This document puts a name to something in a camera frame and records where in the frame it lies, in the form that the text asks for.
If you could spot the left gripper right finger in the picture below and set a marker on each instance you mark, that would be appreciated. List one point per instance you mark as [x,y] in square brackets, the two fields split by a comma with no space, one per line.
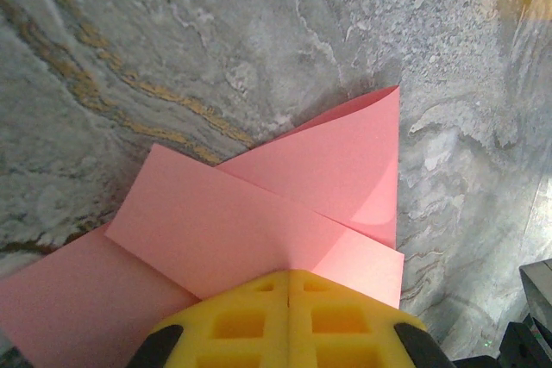
[340,329]

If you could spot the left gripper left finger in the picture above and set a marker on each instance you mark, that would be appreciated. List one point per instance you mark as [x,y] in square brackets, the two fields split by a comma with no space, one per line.
[241,329]

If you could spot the pink paper sheet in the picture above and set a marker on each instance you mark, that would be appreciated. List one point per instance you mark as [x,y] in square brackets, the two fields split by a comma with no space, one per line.
[215,221]

